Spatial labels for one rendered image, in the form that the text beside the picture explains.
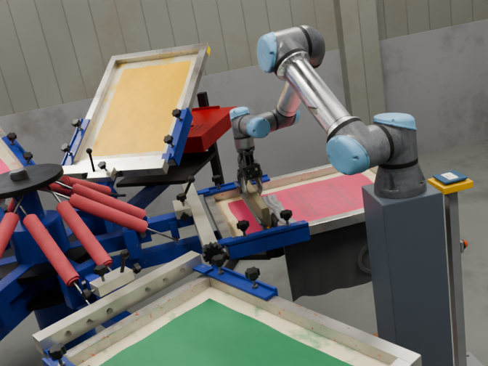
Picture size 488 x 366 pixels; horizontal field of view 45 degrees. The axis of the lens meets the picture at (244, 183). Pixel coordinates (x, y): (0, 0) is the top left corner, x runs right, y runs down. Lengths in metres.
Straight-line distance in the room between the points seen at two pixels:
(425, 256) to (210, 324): 0.66
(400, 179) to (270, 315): 0.54
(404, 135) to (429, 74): 3.92
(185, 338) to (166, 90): 1.66
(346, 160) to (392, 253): 0.33
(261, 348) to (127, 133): 1.65
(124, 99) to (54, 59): 1.98
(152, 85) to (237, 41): 2.02
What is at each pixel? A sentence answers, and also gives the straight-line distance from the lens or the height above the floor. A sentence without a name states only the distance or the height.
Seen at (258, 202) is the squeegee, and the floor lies 1.06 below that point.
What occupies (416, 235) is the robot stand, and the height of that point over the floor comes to 1.08.
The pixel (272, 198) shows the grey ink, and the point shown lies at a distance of 2.52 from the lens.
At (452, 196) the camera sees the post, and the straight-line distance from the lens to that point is 2.54.
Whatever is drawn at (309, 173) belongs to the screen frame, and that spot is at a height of 0.98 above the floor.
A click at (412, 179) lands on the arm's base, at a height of 1.25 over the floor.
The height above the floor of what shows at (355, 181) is 0.96.
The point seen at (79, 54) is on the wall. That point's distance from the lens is 5.08.
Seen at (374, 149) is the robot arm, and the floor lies 1.37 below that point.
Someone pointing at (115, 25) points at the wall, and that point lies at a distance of 5.03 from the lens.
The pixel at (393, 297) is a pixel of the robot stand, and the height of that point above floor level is 0.90.
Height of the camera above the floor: 1.89
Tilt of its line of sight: 20 degrees down
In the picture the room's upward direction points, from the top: 10 degrees counter-clockwise
